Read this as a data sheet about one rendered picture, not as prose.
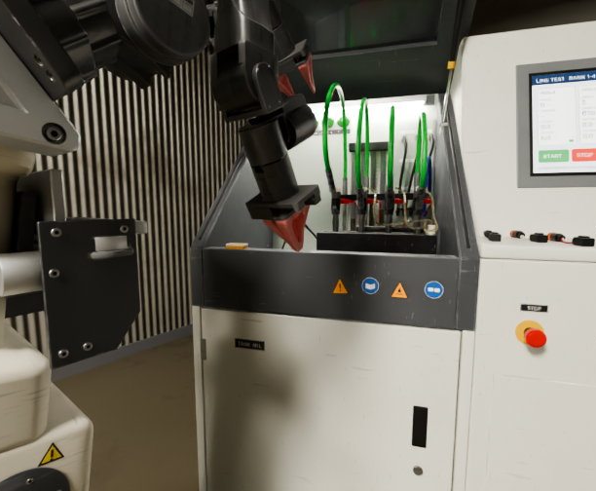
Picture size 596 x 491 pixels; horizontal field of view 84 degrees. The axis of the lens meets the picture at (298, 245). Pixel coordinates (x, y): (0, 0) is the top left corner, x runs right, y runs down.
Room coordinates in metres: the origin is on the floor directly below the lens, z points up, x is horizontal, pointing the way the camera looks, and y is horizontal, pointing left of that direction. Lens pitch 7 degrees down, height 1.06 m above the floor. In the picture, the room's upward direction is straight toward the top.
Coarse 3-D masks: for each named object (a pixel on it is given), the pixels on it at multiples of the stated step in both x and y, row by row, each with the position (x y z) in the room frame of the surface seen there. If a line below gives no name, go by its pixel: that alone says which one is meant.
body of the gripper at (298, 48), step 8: (280, 24) 0.72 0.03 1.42; (280, 32) 0.72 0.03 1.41; (280, 40) 0.72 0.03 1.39; (288, 40) 0.73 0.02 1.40; (304, 40) 0.77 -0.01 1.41; (280, 48) 0.73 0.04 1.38; (288, 48) 0.74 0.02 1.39; (296, 48) 0.75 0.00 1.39; (304, 48) 0.73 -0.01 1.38; (280, 56) 0.74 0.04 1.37; (288, 56) 0.74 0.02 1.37; (296, 56) 0.73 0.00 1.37; (304, 56) 0.73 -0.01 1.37
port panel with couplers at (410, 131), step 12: (432, 120) 1.22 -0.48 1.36; (408, 132) 1.24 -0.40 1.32; (432, 132) 1.22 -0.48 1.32; (396, 144) 1.26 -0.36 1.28; (408, 144) 1.24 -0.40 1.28; (396, 156) 1.26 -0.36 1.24; (408, 156) 1.24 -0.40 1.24; (432, 156) 1.22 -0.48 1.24; (396, 168) 1.25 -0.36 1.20; (408, 168) 1.24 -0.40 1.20; (420, 168) 1.23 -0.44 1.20; (432, 168) 1.22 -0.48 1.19; (396, 180) 1.25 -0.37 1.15; (408, 180) 1.24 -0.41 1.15; (396, 192) 1.25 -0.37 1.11; (396, 204) 1.25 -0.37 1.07; (408, 204) 1.24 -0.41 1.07
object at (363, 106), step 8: (360, 104) 0.94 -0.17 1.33; (360, 112) 0.91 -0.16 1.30; (368, 112) 1.10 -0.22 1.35; (360, 120) 0.89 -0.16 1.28; (368, 120) 1.12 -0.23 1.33; (360, 128) 0.88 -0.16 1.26; (368, 128) 1.13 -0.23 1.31; (360, 136) 0.87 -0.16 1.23; (368, 136) 1.15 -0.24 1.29; (360, 144) 0.87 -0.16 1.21; (368, 144) 1.15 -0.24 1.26; (360, 152) 0.87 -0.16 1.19; (368, 152) 1.16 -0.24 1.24; (368, 160) 1.16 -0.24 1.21; (368, 168) 1.16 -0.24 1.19; (360, 176) 0.88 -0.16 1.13; (368, 176) 1.16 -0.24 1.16; (360, 184) 0.90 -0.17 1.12; (368, 184) 1.16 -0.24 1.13; (360, 192) 0.91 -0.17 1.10; (368, 192) 1.16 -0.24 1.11; (360, 200) 0.94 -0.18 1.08; (360, 208) 0.97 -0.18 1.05
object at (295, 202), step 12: (288, 156) 0.48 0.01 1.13; (252, 168) 0.48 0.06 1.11; (264, 168) 0.46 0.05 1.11; (276, 168) 0.46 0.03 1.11; (288, 168) 0.48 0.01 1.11; (264, 180) 0.47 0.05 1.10; (276, 180) 0.47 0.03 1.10; (288, 180) 0.48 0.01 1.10; (264, 192) 0.48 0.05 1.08; (276, 192) 0.48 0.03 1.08; (288, 192) 0.48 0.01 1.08; (300, 192) 0.49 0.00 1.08; (312, 192) 0.48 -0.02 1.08; (252, 204) 0.50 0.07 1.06; (264, 204) 0.49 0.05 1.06; (276, 204) 0.47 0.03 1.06; (288, 204) 0.46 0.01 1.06; (300, 204) 0.46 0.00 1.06
